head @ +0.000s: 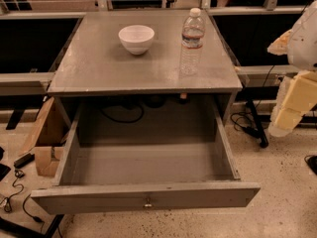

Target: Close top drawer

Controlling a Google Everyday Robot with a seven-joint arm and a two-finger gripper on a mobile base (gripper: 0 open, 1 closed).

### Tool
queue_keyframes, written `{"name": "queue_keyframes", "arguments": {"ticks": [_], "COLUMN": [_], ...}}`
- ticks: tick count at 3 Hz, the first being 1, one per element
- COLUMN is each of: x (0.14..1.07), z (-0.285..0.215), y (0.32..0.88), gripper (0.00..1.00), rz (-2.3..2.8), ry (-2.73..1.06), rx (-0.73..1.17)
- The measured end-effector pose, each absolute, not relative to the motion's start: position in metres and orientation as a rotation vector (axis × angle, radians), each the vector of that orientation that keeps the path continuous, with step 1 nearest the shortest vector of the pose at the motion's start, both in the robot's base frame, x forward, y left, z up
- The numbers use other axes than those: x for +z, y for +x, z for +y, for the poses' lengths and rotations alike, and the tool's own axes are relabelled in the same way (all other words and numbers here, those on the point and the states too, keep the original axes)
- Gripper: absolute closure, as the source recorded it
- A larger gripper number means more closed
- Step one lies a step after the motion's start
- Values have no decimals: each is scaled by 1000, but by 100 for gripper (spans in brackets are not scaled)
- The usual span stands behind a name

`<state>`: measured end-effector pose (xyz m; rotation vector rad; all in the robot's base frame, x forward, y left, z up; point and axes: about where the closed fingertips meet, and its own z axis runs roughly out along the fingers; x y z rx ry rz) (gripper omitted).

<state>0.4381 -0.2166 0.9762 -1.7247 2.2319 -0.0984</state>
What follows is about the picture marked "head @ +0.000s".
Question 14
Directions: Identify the grey top drawer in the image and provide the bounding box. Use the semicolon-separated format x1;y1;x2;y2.
32;95;260;214

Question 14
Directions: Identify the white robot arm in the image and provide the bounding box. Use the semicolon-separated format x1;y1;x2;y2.
267;1;317;137

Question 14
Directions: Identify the brass drawer knob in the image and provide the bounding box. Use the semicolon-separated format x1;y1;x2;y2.
144;197;153;208

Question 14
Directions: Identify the white ceramic bowl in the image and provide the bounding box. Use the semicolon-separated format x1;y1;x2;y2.
118;25;155;55

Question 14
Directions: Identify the clear plastic water bottle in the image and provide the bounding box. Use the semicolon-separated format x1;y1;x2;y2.
179;8;205;76

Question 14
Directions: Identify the black table leg right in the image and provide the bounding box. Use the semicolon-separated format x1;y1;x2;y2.
246;99;268;148

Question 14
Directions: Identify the brown cardboard box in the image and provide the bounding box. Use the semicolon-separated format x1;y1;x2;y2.
19;97;67;178

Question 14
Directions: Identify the black stand base left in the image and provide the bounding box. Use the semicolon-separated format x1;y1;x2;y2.
0;215;63;238

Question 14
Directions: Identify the black cable behind cabinet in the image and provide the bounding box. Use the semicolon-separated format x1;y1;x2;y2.
98;97;146;124

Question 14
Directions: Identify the black cable on floor right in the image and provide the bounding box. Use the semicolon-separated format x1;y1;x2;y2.
230;64;276;139

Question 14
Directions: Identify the black cable on floor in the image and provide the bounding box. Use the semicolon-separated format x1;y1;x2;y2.
230;64;276;139
0;169;46;225

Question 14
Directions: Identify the black cable on floor left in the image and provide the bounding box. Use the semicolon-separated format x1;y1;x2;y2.
0;169;46;225

